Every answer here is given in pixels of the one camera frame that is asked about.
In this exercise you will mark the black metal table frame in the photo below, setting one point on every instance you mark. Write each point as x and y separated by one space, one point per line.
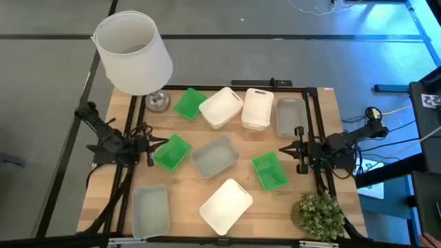
313 110

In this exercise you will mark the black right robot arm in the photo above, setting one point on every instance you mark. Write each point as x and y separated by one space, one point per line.
344 141

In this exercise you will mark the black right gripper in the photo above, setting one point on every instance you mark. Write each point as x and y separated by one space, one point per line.
310 151

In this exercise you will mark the grey plastic basket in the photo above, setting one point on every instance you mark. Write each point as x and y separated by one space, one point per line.
150 211
292 117
215 156

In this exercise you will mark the white shade table lamp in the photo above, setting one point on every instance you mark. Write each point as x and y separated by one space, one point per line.
134 62

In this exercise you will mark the black panel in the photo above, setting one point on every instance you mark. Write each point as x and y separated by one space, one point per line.
262 83

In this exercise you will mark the potted green plant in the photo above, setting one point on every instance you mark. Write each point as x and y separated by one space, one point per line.
320 217

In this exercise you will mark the black and white marker sheet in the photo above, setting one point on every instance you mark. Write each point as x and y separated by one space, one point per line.
430 101

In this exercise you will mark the yellow power strip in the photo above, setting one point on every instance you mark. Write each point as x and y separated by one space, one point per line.
373 113

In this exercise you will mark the green plastic basket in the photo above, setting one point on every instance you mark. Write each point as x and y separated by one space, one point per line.
270 171
190 103
172 153

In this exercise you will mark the silver metal bracket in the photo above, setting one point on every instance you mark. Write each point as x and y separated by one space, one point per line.
318 244
127 241

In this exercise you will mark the person's hand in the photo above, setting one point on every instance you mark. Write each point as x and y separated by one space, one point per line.
430 241

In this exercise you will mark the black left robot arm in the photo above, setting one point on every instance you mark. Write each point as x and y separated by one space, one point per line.
110 143

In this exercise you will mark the white plastic basket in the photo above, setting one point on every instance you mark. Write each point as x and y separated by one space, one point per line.
225 206
220 107
257 109

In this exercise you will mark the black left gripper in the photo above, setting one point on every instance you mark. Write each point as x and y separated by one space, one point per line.
141 144

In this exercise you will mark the black cabinet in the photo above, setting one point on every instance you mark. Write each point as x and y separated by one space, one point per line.
427 137

